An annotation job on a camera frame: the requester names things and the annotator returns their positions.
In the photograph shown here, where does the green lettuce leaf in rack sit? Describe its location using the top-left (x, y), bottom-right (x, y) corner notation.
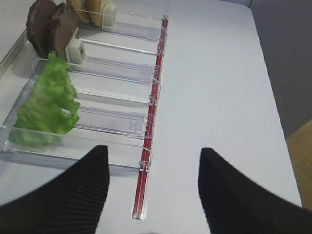
top-left (9, 51), bottom-right (80, 147)

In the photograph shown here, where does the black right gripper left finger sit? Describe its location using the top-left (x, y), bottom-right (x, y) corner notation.
top-left (0, 145), bottom-right (109, 234)

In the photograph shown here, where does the left burger bun half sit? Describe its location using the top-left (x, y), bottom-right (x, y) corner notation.
top-left (66, 0), bottom-right (91, 23)

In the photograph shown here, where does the burger bun half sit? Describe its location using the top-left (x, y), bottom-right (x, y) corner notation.
top-left (86, 0), bottom-right (112, 27)
top-left (66, 0), bottom-right (91, 23)

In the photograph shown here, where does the clear acrylic right food rack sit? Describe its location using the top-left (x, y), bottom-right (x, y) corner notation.
top-left (0, 1), bottom-right (168, 177)

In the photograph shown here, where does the right brown meat patty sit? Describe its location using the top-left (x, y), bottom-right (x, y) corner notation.
top-left (46, 2), bottom-right (78, 61)

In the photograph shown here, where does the right burger bun half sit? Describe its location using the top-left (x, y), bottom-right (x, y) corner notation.
top-left (86, 0), bottom-right (112, 27)

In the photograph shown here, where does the left brown meat patty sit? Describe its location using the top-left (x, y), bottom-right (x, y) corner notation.
top-left (26, 0), bottom-right (57, 59)

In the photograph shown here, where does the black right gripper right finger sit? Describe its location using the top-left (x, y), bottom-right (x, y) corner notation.
top-left (197, 148), bottom-right (312, 234)

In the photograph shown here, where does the white pusher block behind buns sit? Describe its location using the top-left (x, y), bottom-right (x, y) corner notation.
top-left (101, 0), bottom-right (116, 28)

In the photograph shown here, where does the brown meat patty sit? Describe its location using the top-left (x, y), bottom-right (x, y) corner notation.
top-left (46, 2), bottom-right (78, 61)
top-left (26, 0), bottom-right (57, 59)

